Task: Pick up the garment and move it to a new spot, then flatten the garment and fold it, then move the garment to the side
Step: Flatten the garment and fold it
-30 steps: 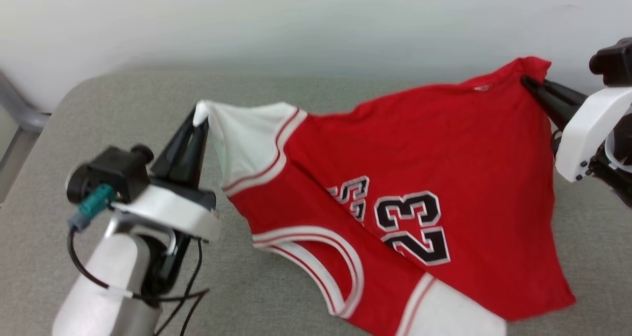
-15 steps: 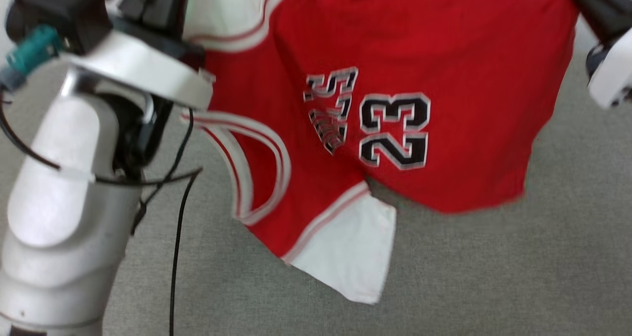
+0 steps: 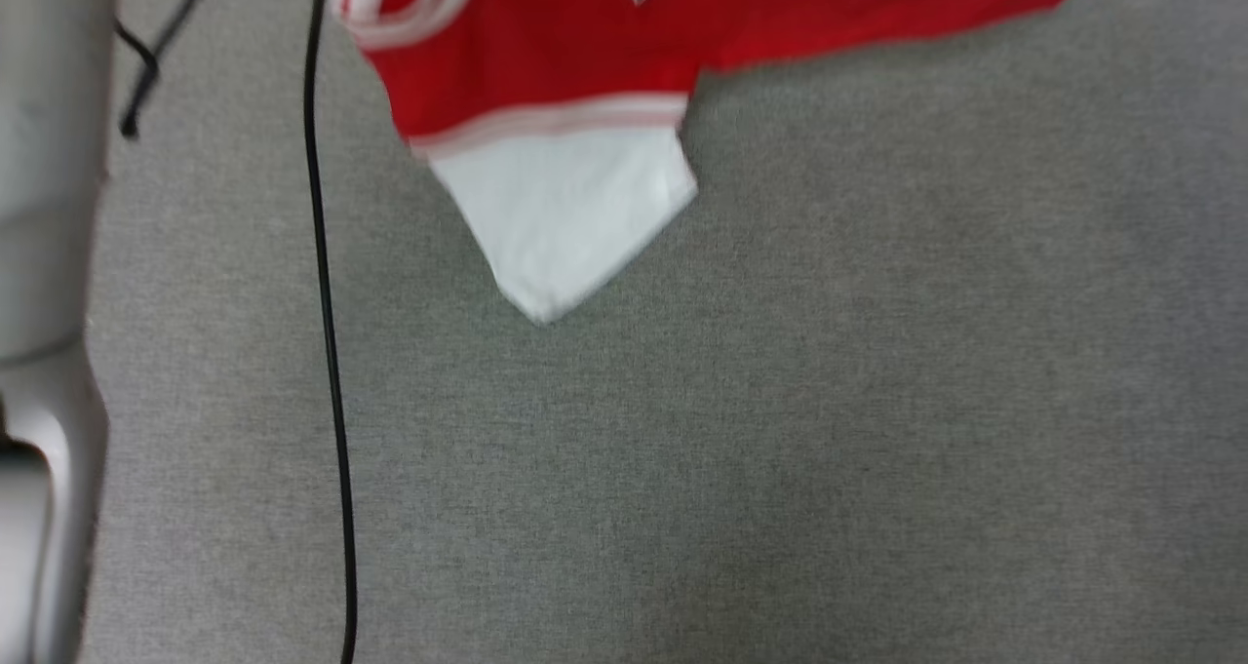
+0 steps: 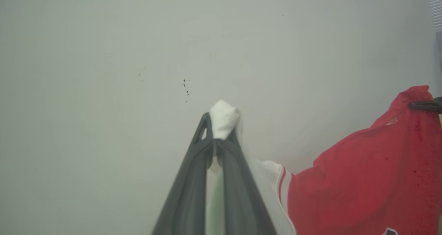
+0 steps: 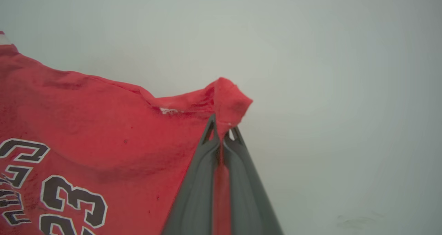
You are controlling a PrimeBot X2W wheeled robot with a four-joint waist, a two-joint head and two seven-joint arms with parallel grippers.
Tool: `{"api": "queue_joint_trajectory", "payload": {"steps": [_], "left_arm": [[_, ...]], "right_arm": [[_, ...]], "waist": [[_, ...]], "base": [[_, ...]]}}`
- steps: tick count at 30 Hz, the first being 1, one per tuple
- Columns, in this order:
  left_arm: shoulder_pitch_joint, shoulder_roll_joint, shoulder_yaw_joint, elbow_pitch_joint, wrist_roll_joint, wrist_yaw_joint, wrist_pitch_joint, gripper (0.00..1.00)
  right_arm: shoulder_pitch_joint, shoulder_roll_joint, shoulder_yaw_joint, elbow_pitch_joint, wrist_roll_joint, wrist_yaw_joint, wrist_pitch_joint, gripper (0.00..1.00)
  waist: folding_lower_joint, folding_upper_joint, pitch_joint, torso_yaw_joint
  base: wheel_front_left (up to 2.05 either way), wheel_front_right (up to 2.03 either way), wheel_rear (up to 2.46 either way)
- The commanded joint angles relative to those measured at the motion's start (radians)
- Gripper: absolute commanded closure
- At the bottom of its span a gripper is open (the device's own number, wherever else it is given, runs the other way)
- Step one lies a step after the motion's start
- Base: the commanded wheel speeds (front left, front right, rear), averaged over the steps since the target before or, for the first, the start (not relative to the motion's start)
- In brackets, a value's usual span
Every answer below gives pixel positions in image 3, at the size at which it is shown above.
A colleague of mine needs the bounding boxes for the red and white garment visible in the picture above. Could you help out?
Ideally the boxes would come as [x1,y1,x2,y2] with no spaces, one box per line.
[320,0,1109,327]

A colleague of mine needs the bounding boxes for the grey fabric sofa cushion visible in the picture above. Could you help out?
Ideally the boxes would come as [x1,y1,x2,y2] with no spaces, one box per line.
[78,0,1248,664]

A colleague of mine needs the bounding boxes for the thick black cable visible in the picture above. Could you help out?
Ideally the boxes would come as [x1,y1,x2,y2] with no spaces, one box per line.
[300,0,360,664]

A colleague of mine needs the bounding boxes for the thin black cable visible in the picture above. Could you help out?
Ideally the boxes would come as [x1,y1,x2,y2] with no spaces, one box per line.
[113,0,214,141]

